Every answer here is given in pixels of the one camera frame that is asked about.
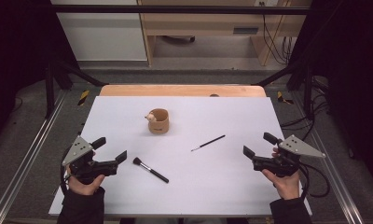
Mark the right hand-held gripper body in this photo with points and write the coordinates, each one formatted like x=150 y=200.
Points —
x=278 y=166

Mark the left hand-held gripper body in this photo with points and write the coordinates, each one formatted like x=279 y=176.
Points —
x=82 y=169

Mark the large black makeup brush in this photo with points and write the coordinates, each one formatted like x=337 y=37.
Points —
x=150 y=169

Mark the thin black makeup brush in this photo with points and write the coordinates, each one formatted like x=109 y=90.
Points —
x=208 y=143

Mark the tan round brush cup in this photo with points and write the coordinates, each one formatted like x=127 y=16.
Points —
x=159 y=124

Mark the person's left hand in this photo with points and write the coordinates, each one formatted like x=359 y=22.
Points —
x=83 y=188

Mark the person's right hand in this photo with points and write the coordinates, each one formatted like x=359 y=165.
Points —
x=285 y=186

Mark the yellow black tape strip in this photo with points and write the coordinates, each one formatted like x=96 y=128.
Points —
x=281 y=97
x=83 y=97

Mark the small pale figurine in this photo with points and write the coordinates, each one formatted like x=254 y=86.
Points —
x=150 y=117

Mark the white board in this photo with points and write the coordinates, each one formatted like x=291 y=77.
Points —
x=190 y=180

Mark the wooden table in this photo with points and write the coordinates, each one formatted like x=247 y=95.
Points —
x=175 y=90

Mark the white cabinet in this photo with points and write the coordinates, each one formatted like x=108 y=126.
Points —
x=103 y=37

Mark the black curtain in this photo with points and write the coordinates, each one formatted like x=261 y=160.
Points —
x=349 y=62
x=20 y=46

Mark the light wooden desk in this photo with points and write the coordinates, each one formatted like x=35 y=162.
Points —
x=206 y=25

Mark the white power strip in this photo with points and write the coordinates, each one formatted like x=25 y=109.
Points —
x=267 y=2

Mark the aluminium floor rail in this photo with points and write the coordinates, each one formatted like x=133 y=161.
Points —
x=26 y=158
x=327 y=161

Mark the black frame strut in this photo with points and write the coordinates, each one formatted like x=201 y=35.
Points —
x=49 y=93
x=308 y=93

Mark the black frame crossbar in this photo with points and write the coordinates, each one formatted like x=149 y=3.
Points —
x=175 y=9

